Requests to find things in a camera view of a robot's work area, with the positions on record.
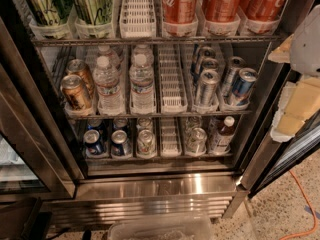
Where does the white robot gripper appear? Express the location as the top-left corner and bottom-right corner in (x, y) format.
(268, 5), (320, 143)

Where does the red coke can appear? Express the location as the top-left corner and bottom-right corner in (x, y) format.
(246, 0), (285, 22)
(162, 0), (197, 24)
(202, 0), (240, 23)

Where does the blue silver can right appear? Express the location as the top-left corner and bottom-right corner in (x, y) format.
(227, 68), (258, 106)

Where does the silver can front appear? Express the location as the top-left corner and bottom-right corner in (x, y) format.
(195, 69), (220, 107)

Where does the fridge door right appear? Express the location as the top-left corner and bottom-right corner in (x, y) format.
(240, 69), (320, 198)

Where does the silver can bottom right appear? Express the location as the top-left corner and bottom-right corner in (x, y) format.
(186, 127), (207, 156)

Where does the empty white tray middle shelf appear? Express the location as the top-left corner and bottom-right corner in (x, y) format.
(158, 44), (188, 113)

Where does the silver green can bottom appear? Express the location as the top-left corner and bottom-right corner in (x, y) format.
(137, 129), (156, 157)

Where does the blue pepsi can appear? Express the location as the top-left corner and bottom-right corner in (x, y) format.
(111, 130), (132, 158)
(83, 129), (105, 155)

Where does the blue pepsi can far left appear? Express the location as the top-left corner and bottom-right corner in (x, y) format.
(83, 129), (105, 155)

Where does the gold can rear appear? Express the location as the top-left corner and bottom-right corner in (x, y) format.
(66, 59), (94, 97)

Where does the gold can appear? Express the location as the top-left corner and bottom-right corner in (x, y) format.
(66, 59), (94, 97)
(60, 74), (91, 111)

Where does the gold can front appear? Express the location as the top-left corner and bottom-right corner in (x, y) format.
(60, 74), (91, 111)

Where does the steel fridge base panel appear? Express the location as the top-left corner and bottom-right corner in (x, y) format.
(43, 174), (248, 230)

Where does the green can far left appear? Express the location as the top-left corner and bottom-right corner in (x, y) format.
(26, 0), (72, 26)

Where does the white capped brown bottle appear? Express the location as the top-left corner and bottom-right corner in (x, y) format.
(209, 116), (235, 154)

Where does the water bottle right front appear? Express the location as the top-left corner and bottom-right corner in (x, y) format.
(129, 54), (155, 114)

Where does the water bottle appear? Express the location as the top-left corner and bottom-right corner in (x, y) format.
(93, 56), (124, 116)
(129, 54), (155, 114)

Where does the water bottle left front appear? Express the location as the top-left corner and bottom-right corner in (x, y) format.
(93, 56), (124, 116)

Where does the clear plastic bin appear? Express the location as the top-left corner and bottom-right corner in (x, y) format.
(108, 214), (214, 240)

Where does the orange cable on floor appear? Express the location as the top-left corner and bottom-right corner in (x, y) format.
(278, 169), (319, 240)

